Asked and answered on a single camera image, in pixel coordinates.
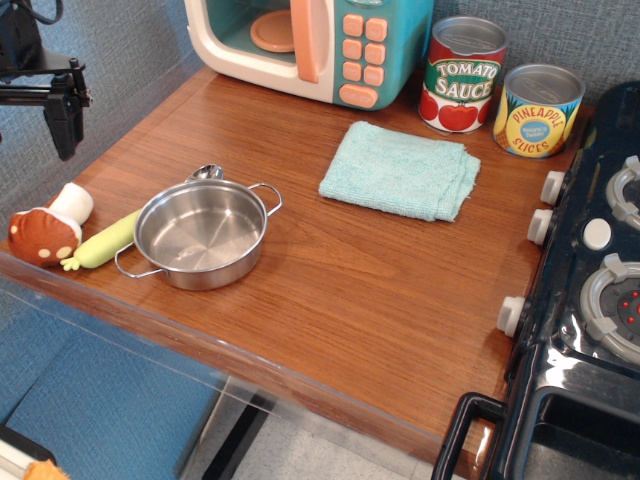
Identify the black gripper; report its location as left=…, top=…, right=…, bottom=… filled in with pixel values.
left=1, top=1, right=91, bottom=161

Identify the brown plush toy mushroom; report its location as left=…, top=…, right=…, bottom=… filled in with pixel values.
left=8, top=183, right=94, bottom=267

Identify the stainless steel pan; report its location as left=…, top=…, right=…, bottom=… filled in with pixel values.
left=114, top=179, right=283, bottom=291

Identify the orange object bottom corner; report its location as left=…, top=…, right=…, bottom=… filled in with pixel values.
left=22, top=460, right=70, bottom=480

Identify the green toy vegetable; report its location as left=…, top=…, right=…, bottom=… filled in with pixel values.
left=60, top=210, right=140, bottom=271

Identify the metal spoon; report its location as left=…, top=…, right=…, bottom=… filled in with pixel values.
left=186, top=164, right=224, bottom=182

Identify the teal toy microwave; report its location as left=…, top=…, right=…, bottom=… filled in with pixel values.
left=185, top=0, right=434, bottom=111

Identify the teal folded cloth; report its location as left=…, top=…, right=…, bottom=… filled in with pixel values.
left=319, top=121, right=481, bottom=222

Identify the tomato sauce can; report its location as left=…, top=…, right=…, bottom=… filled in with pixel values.
left=419, top=16, right=508, bottom=133

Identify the pineapple slices can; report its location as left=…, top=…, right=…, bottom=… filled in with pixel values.
left=493, top=64, right=585, bottom=159

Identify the white stove knob middle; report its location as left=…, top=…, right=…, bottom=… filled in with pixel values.
left=527, top=209, right=553, bottom=246

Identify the white stove knob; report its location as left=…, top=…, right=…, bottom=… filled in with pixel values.
left=527, top=209, right=553, bottom=246
left=497, top=296, right=525, bottom=338
left=540, top=171, right=565, bottom=206

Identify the white stove knob front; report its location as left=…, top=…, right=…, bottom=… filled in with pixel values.
left=497, top=296, right=525, bottom=338

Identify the white stove knob rear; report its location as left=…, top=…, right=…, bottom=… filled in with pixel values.
left=540, top=171, right=565, bottom=206

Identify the black toy stove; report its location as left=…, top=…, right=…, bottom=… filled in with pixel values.
left=432, top=81, right=639, bottom=479

